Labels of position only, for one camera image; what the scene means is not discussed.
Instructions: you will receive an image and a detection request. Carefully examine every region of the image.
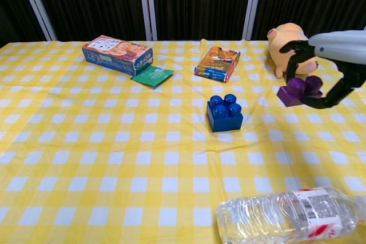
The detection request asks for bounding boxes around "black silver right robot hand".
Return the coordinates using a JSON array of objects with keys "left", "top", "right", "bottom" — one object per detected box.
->
[{"left": 279, "top": 28, "right": 366, "bottom": 110}]

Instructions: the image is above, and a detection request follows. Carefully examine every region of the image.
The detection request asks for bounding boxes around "purple toy building block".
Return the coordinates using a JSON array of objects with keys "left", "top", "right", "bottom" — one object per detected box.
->
[{"left": 276, "top": 75, "right": 324, "bottom": 108}]

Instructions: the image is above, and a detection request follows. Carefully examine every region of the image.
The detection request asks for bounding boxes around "blue toy building block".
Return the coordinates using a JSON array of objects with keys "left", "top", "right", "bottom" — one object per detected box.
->
[{"left": 206, "top": 93, "right": 244, "bottom": 133}]

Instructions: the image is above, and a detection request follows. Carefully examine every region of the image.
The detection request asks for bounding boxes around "orange plush animal toy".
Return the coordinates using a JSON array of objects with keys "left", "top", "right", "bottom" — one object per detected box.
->
[{"left": 266, "top": 22, "right": 320, "bottom": 79}]

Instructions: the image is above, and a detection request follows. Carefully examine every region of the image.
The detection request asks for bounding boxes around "small orange blue box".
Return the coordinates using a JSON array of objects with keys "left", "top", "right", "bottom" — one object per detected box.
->
[{"left": 194, "top": 46, "right": 241, "bottom": 83}]

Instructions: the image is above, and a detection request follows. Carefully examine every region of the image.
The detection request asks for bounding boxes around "clear plastic water bottle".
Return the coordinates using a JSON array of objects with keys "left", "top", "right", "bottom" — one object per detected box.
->
[{"left": 216, "top": 186, "right": 366, "bottom": 244}]

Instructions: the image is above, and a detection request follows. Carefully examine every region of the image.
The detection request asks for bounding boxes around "green foil packet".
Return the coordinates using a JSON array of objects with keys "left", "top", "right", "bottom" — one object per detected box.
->
[{"left": 130, "top": 65, "right": 175, "bottom": 88}]

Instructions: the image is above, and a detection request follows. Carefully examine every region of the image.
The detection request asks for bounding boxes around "large orange blue snack box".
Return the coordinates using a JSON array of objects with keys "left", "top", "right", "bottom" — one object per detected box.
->
[{"left": 81, "top": 35, "right": 154, "bottom": 77}]

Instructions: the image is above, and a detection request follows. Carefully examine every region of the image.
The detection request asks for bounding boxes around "yellow white checkered tablecloth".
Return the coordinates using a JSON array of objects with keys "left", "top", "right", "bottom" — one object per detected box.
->
[{"left": 0, "top": 34, "right": 366, "bottom": 244}]

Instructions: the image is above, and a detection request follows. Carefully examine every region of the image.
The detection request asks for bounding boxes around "silver partition frame post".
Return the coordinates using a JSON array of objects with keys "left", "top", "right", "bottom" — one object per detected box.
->
[
  {"left": 15, "top": 0, "right": 57, "bottom": 42},
  {"left": 137, "top": 0, "right": 158, "bottom": 42},
  {"left": 242, "top": 0, "right": 264, "bottom": 41}
]

